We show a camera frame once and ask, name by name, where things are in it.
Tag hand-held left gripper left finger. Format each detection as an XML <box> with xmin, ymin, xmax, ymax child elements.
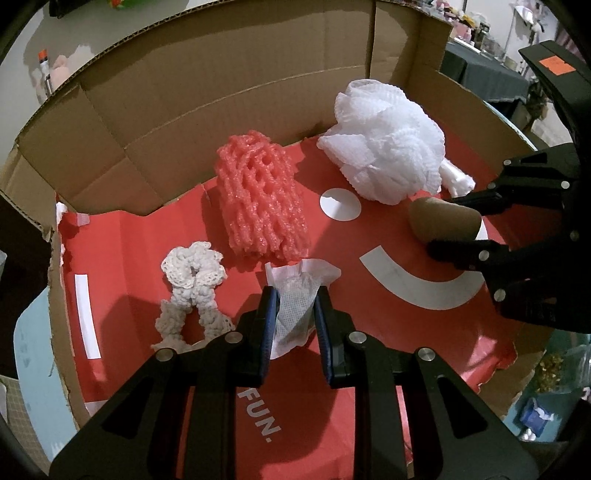
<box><xmin>48</xmin><ymin>286</ymin><xmax>281</xmax><ymax>480</ymax></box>

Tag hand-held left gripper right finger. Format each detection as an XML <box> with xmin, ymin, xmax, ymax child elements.
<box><xmin>315</xmin><ymin>286</ymin><xmax>541</xmax><ymax>480</ymax></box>

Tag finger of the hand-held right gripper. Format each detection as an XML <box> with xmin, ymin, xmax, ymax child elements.
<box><xmin>427</xmin><ymin>226</ymin><xmax>580</xmax><ymax>315</ymax></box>
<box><xmin>445</xmin><ymin>145</ymin><xmax>580</xmax><ymax>215</ymax></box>

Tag brown round powder puff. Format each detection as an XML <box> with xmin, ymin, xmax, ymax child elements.
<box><xmin>408</xmin><ymin>197</ymin><xmax>484</xmax><ymax>243</ymax></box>

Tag white nonwoven sachet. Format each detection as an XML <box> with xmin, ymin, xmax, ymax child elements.
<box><xmin>265</xmin><ymin>258</ymin><xmax>343</xmax><ymax>360</ymax></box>

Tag cream crochet scrunchie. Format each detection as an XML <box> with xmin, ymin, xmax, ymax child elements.
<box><xmin>151</xmin><ymin>240</ymin><xmax>236</xmax><ymax>354</ymax></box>

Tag white mesh bath loofah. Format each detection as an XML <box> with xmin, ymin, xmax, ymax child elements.
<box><xmin>317</xmin><ymin>79</ymin><xmax>477</xmax><ymax>206</ymax></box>

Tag orange foam fruit net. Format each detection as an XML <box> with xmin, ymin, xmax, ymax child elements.
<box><xmin>215</xmin><ymin>130</ymin><xmax>310</xmax><ymax>262</ymax></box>

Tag cardboard box red lining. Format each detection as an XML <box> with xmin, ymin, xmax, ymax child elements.
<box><xmin>0</xmin><ymin>0</ymin><xmax>552</xmax><ymax>480</ymax></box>

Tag dark cloth covered table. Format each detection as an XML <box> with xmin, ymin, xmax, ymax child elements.
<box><xmin>440</xmin><ymin>39</ymin><xmax>533</xmax><ymax>103</ymax></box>

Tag small glass jar gold beads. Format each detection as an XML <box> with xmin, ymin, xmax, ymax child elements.
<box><xmin>534</xmin><ymin>345</ymin><xmax>591</xmax><ymax>398</ymax></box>

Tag row of cosmetics bottles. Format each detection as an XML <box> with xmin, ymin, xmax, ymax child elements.
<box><xmin>429</xmin><ymin>0</ymin><xmax>533</xmax><ymax>70</ymax></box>

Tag teal plush blanket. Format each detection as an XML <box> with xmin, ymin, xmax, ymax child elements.
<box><xmin>13</xmin><ymin>288</ymin><xmax>591</xmax><ymax>462</ymax></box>

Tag pink pig plush toy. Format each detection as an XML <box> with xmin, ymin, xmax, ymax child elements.
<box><xmin>48</xmin><ymin>54</ymin><xmax>78</xmax><ymax>89</ymax></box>

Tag mop handle orange grip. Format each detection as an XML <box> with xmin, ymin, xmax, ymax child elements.
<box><xmin>37</xmin><ymin>48</ymin><xmax>52</xmax><ymax>99</ymax></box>

